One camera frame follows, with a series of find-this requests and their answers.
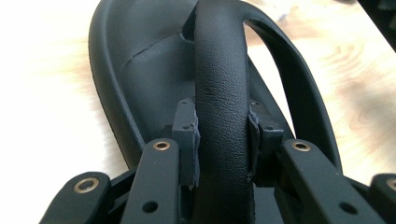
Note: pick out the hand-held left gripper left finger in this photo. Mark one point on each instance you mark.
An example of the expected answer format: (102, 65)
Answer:
(186, 140)

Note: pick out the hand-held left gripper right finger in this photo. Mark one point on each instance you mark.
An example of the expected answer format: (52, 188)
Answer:
(264, 140)

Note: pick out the black flip-flop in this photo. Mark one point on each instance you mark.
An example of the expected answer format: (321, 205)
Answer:
(218, 77)

